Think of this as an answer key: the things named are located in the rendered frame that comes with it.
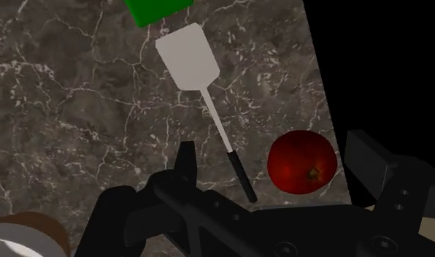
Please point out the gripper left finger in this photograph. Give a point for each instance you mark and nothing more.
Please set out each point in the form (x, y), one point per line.
(174, 199)

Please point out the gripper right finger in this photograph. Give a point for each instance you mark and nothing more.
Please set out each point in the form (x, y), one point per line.
(399, 185)

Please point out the red apple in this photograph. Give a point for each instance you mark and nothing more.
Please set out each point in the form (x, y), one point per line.
(302, 163)

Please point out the brown and white bowl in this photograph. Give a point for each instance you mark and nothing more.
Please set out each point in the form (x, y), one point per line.
(21, 235)

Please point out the green block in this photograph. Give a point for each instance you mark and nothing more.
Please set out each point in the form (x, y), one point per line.
(153, 9)

